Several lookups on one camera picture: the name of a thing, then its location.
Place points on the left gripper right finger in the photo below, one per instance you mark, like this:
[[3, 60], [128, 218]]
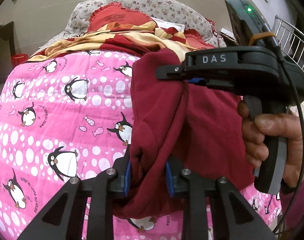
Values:
[[232, 216]]

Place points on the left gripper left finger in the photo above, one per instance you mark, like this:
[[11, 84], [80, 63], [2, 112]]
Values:
[[63, 216]]

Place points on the dark red sweater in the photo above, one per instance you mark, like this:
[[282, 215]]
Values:
[[197, 125]]

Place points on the magenta sleeve forearm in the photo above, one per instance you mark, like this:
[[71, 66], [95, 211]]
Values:
[[288, 186]]

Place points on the person right hand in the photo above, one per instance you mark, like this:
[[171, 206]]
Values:
[[254, 133]]

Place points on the metal stair railing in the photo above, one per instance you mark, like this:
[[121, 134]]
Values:
[[291, 41]]

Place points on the black phone on gripper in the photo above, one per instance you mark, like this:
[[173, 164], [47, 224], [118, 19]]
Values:
[[245, 21]]

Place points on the pink penguin bedsheet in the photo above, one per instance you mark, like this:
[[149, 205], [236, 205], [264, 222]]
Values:
[[67, 116]]

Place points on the red gold patterned blanket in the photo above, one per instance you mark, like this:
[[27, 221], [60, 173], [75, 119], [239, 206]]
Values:
[[132, 39]]

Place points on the floral grey pillow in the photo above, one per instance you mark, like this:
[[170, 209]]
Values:
[[167, 10]]

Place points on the red plastic bucket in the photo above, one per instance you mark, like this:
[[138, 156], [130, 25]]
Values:
[[18, 59]]

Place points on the dark wooden side furniture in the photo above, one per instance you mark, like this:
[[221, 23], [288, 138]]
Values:
[[7, 50]]

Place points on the red embroidered pillow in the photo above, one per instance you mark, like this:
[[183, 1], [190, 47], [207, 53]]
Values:
[[116, 17]]

